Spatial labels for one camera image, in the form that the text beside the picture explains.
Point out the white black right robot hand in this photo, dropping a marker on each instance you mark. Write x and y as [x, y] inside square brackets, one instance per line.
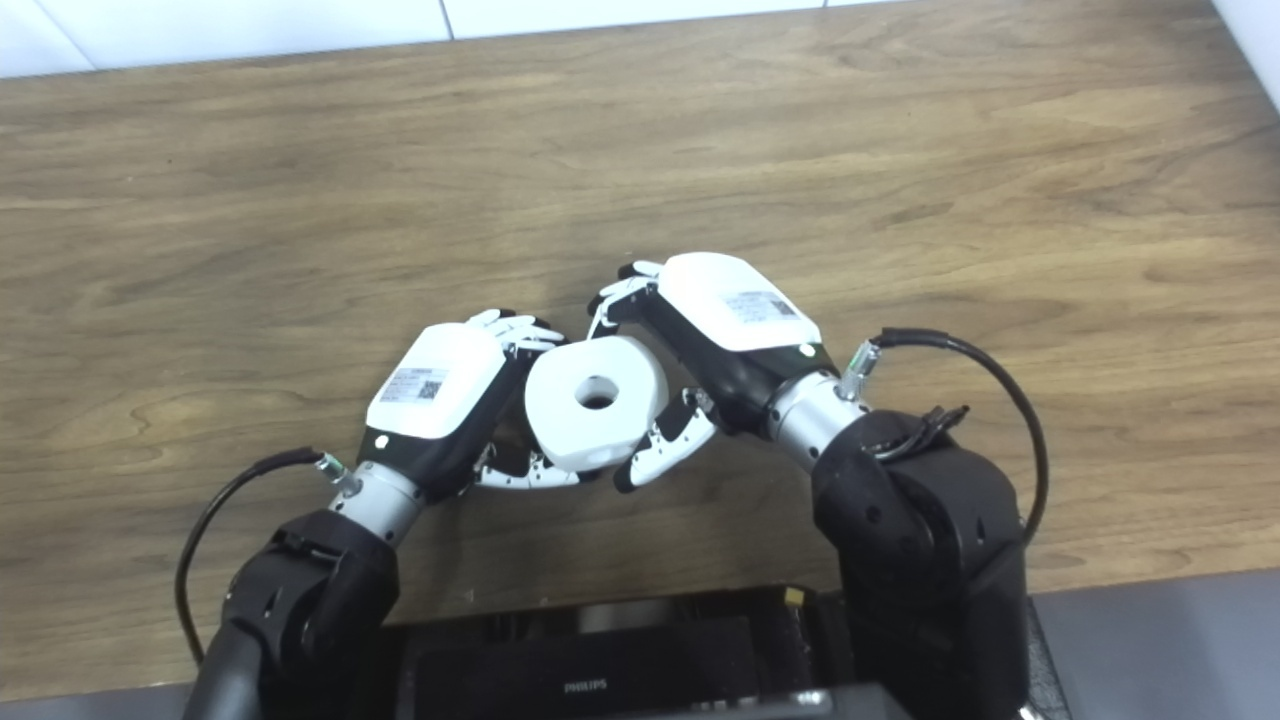
[730, 320]

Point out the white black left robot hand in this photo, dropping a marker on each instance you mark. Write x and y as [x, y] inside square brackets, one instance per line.
[430, 400]

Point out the round white piece with holes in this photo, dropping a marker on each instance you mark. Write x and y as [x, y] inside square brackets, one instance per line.
[595, 400]

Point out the black robot torso box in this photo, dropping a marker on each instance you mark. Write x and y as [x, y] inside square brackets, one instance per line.
[600, 665]

